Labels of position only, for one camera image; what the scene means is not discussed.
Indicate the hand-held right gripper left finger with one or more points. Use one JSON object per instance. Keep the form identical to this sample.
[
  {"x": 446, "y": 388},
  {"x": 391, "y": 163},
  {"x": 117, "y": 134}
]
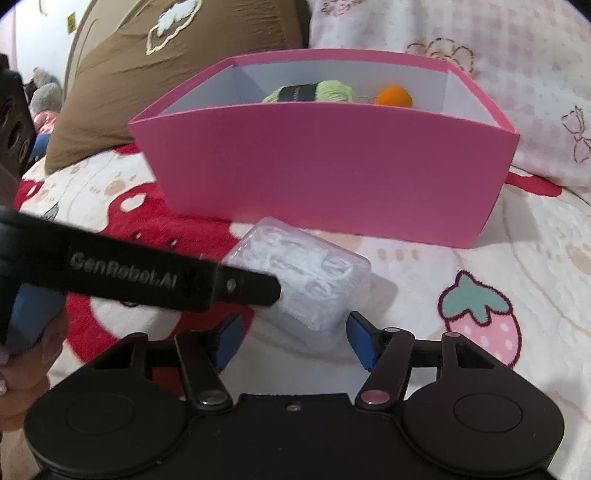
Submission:
[{"x": 228, "y": 341}]

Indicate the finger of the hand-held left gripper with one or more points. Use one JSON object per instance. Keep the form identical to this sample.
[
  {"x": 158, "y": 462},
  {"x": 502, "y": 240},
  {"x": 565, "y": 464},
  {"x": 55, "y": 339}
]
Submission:
[{"x": 249, "y": 286}]

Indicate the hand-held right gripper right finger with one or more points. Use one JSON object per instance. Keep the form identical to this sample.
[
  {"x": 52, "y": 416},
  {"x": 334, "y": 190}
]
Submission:
[{"x": 360, "y": 341}]

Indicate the clear plastic case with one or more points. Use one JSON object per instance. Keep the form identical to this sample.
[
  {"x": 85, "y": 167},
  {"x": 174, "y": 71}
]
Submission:
[{"x": 314, "y": 277}]

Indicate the pink cardboard box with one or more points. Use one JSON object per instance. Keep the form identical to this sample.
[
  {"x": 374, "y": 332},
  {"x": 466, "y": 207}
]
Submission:
[{"x": 323, "y": 175}]

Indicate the green yarn ball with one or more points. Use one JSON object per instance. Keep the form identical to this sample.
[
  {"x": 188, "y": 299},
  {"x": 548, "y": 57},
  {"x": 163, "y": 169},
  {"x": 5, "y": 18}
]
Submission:
[{"x": 332, "y": 91}]

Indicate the orange makeup sponge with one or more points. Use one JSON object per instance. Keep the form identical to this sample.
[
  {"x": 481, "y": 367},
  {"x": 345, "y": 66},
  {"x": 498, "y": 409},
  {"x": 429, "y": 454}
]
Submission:
[{"x": 395, "y": 97}]

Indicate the person's left hand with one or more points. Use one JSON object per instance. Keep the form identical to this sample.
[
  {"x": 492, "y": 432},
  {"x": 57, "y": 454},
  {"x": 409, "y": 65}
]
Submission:
[{"x": 32, "y": 383}]

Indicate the pink plush toy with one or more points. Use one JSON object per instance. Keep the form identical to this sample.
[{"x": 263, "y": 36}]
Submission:
[{"x": 46, "y": 122}]

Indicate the brown embroidered pillow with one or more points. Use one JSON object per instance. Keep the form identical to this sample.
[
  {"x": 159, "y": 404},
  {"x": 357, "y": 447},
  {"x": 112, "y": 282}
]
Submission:
[{"x": 138, "y": 92}]

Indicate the black cabinet with round holes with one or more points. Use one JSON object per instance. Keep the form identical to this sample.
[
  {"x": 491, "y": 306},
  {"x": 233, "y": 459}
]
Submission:
[{"x": 14, "y": 120}]

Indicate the bear printed blanket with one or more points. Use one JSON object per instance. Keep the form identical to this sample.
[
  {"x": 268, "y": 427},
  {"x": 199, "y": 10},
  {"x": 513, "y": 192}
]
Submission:
[{"x": 531, "y": 258}]

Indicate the grey plush toy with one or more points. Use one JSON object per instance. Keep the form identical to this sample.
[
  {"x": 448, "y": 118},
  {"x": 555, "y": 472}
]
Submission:
[{"x": 46, "y": 94}]

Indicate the pink checked pillow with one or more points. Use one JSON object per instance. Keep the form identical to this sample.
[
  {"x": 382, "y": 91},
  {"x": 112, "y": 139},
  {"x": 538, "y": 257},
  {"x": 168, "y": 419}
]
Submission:
[{"x": 531, "y": 69}]

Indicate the yellow wall tag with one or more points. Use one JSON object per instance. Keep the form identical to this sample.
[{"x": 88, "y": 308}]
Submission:
[{"x": 71, "y": 23}]

